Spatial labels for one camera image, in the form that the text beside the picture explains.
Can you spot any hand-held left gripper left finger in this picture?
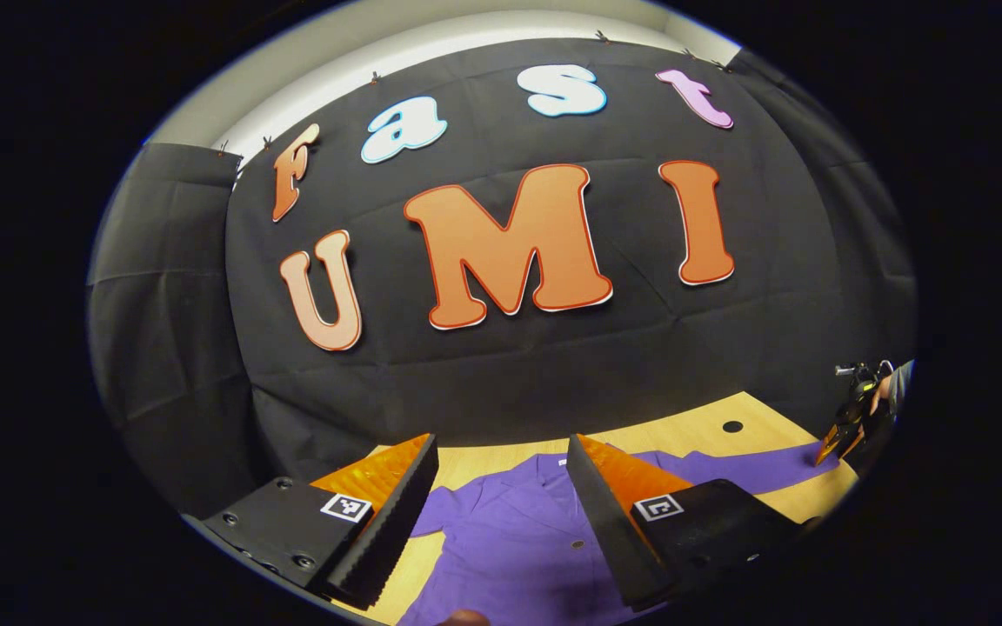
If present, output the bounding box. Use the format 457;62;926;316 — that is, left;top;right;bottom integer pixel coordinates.
184;433;441;611

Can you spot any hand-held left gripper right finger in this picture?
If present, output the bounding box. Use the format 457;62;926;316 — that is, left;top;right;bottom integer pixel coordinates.
565;432;819;614

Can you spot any purple shirt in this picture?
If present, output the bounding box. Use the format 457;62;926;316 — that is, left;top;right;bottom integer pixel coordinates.
397;442;841;626

